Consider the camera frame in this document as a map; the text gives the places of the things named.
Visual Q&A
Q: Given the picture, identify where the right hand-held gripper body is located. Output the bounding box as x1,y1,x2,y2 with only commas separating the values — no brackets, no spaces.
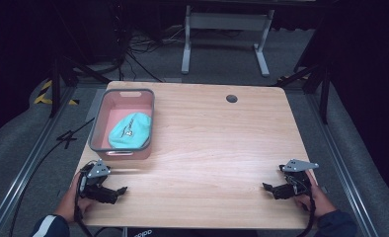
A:
274,158,320,200

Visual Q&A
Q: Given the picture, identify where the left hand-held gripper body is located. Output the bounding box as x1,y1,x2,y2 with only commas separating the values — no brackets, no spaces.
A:
78,159,116,202

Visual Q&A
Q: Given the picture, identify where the person's right hand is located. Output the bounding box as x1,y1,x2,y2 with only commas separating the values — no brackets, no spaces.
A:
293,170,338,219

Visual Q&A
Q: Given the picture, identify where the person's left hand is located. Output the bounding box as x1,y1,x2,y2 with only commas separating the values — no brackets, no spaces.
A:
53,171,96,225

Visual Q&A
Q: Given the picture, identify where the pink basket with grey rim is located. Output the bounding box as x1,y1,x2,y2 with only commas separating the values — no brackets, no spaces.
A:
88,88,156,162

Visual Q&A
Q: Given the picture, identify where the black tape cross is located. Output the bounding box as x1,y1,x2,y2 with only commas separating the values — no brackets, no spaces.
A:
55,129,78,150

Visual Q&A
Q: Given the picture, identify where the teal cap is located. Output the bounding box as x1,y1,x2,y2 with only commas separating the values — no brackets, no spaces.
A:
108,112,153,150

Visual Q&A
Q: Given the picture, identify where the black metal stand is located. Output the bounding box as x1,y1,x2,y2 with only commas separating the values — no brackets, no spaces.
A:
48,53,112,119
274,60,333,125

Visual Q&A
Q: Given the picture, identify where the left hand-held gripper black cable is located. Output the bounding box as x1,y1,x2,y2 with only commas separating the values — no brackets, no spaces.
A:
73,172,95,237

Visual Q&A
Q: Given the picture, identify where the hand-held gripper black cable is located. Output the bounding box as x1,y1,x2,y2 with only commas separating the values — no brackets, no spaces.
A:
295,192,317,237
73,172,95,237

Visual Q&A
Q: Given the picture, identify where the right hand-held gripper black cable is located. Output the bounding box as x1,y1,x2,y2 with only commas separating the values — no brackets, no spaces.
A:
295,192,317,237

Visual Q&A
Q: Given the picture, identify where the aluminium floor rail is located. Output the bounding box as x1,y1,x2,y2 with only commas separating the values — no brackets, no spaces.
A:
0,84,79,237
305,92,381,237

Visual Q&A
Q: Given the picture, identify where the thin black floor cable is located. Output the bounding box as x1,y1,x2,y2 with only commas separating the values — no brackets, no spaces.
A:
8,118,96,237

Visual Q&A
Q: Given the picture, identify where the bundle of black floor cables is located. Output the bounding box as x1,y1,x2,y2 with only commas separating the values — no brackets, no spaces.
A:
117,19,188,83

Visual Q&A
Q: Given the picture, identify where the white metal desk frame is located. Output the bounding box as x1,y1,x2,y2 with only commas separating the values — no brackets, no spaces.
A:
181,4,276,78

